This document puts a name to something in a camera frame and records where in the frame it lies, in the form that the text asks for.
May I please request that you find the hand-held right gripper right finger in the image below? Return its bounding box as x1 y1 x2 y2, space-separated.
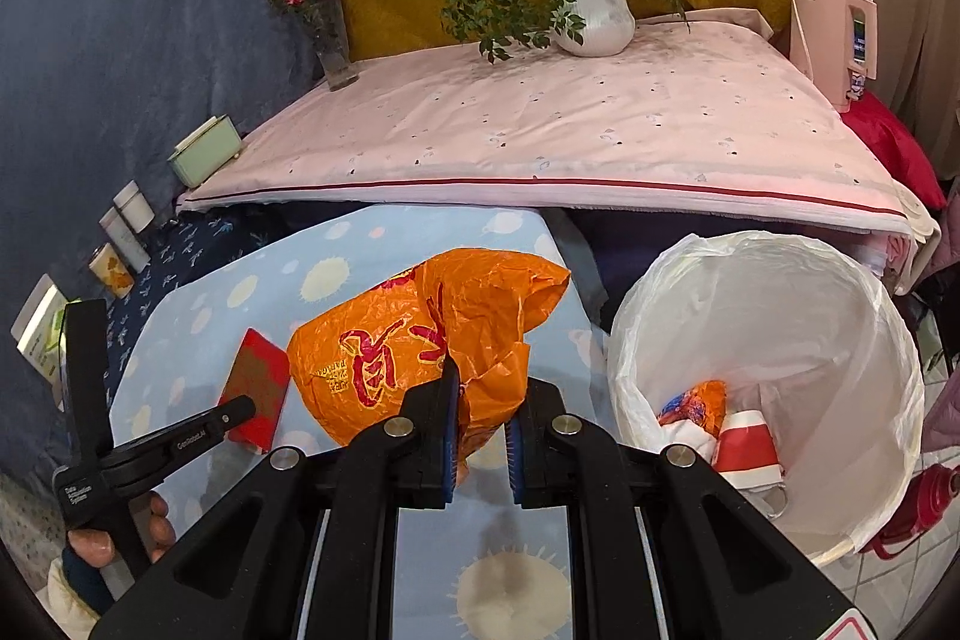
504 377 860 640

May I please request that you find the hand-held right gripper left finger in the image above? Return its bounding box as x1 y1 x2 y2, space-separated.
90 355 462 640

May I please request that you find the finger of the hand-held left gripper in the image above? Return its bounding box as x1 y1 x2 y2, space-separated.
112 395 257 483

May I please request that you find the orange plastic bag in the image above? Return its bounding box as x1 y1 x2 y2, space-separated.
287 247 572 483

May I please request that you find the red white striped paper cup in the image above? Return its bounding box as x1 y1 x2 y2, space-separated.
709 407 785 491

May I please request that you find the trash bin with white liner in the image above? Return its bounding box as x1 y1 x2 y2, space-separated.
606 229 927 567

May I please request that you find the person's left forearm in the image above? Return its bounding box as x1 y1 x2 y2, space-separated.
46 546 121 630

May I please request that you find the person's left hand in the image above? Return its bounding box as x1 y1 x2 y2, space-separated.
66 491 178 570

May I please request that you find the red packet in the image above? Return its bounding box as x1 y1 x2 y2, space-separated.
217 329 291 453

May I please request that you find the white green box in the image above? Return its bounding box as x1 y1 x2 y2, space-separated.
11 272 72 386

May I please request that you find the navy printed cloth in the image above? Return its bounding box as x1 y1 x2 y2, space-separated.
56 201 361 431

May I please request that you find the jar with orange print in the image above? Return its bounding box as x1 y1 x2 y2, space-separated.
88 242 136 300

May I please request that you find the orange blue snack wrapper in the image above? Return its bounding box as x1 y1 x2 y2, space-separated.
658 380 728 438

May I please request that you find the white tube bottle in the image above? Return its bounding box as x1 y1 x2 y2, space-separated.
99 206 151 272

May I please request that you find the dark purple cloth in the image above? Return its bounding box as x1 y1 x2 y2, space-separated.
540 206 886 319

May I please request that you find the white jar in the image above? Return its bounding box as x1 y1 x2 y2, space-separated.
112 180 155 234

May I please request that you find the green tissue box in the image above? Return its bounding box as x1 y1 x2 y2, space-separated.
166 115 245 189

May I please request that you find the pink bed sheet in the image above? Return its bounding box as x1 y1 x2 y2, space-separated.
176 8 912 236

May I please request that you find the blue-grey hanging cloth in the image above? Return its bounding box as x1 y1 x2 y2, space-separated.
0 0 335 461

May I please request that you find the glass vase with pink flowers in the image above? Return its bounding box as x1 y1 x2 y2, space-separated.
268 0 361 91

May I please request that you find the red thermos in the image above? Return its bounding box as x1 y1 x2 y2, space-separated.
874 466 960 562

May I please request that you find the red cloth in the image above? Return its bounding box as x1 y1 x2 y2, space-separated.
840 91 947 210

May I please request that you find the pink appliance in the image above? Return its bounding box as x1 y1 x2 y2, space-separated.
789 0 878 112

